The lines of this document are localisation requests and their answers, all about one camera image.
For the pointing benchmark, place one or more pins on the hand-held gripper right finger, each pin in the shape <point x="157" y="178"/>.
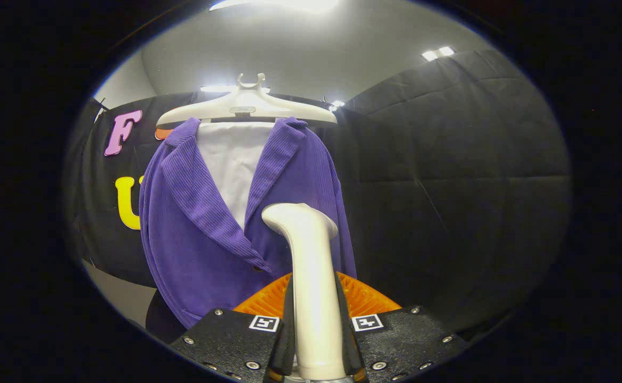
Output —
<point x="349" y="346"/>

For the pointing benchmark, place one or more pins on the long ceiling light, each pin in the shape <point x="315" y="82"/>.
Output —
<point x="215" y="89"/>

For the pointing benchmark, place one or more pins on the white clothes hanger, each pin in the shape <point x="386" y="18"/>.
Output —
<point x="247" y="103"/>

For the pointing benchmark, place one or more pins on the black backdrop cloth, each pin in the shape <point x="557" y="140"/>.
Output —
<point x="449" y="213"/>
<point x="98" y="223"/>
<point x="74" y="181"/>

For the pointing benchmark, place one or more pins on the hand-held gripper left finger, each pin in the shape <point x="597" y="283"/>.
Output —
<point x="287" y="346"/>

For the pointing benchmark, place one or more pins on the large ceiling light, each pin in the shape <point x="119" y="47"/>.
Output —
<point x="279" y="4"/>

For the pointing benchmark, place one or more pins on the small ceiling light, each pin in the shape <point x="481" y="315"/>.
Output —
<point x="337" y="105"/>

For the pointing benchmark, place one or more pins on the twin-tube ceiling light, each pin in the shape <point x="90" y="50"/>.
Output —
<point x="438" y="53"/>

